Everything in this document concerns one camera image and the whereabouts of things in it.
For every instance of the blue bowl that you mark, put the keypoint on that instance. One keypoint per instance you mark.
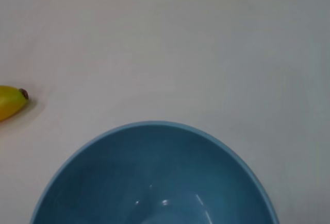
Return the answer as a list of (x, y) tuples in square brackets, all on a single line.
[(154, 172)]

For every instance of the yellow banana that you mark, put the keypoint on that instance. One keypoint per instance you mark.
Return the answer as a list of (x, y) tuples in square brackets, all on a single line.
[(10, 101)]

